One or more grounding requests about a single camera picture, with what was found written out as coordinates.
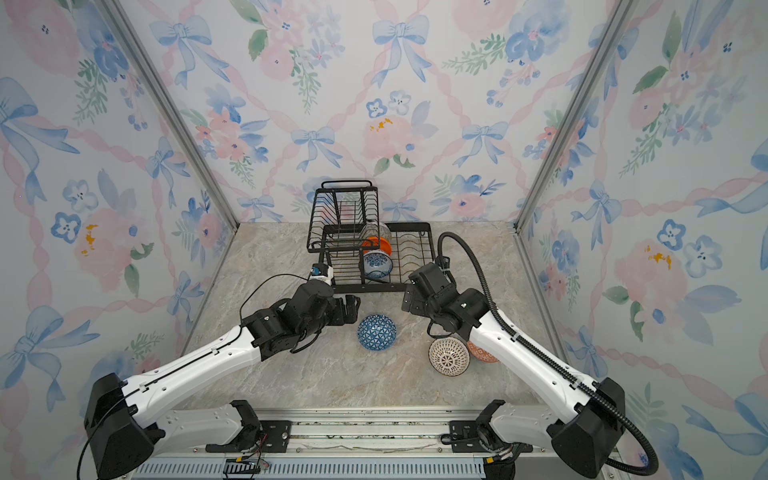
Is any blue geometric patterned bowl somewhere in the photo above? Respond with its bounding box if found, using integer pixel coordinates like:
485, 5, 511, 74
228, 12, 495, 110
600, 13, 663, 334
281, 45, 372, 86
357, 314, 397, 352

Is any blue floral ceramic bowl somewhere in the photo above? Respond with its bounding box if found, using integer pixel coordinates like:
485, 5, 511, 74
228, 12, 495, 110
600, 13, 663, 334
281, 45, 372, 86
363, 250, 394, 280

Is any orange plastic bowl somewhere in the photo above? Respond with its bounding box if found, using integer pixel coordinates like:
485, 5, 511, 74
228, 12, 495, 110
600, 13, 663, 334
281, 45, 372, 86
361, 236, 393, 256

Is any green patterned ceramic bowl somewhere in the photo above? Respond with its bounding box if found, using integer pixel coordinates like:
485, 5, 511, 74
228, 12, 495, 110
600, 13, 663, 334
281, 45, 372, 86
360, 221, 391, 241

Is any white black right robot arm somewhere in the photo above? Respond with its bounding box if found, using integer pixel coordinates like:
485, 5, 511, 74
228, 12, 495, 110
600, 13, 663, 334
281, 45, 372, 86
402, 263, 625, 478

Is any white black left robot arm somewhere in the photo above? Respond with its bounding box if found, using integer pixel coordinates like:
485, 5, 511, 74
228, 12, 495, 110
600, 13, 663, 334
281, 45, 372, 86
82, 279, 361, 479

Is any white brown lattice bowl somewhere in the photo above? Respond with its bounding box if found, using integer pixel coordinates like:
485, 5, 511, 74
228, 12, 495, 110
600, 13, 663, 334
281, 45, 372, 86
428, 337, 470, 377

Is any red patterned ceramic bowl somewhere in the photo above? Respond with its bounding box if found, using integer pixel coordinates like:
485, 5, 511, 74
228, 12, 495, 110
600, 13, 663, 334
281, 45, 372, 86
467, 342, 499, 364

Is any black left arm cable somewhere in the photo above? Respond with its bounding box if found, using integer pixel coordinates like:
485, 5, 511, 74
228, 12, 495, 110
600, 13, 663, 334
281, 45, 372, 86
76, 272, 310, 480

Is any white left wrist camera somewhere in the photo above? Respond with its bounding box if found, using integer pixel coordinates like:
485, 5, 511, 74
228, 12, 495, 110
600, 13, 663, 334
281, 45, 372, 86
308, 263, 334, 285

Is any black wire dish rack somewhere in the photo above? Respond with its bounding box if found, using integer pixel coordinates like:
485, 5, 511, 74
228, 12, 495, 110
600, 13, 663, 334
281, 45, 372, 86
306, 179, 435, 294

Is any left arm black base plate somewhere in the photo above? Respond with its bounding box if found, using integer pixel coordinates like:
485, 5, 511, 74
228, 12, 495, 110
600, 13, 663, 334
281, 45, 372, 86
205, 418, 293, 453

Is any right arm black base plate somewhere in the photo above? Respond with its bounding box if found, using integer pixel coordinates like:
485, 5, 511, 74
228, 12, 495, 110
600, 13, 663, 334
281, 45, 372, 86
440, 420, 533, 456

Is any aluminium front rail frame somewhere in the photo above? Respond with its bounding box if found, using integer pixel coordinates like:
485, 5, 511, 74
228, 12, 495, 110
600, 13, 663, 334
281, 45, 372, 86
119, 407, 620, 479

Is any left aluminium corner post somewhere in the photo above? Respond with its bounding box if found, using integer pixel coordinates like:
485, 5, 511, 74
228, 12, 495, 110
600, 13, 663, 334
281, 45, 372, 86
96, 1, 239, 231

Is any aluminium corner post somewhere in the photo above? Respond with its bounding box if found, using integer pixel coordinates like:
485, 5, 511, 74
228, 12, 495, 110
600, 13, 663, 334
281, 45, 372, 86
96, 1, 239, 231
514, 0, 637, 232

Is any black corrugated cable conduit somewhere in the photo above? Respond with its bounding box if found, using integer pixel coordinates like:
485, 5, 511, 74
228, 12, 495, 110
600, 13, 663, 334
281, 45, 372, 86
436, 231, 660, 477

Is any right aluminium corner post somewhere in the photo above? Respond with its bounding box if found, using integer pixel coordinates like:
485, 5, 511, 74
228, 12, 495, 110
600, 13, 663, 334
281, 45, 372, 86
514, 0, 637, 232

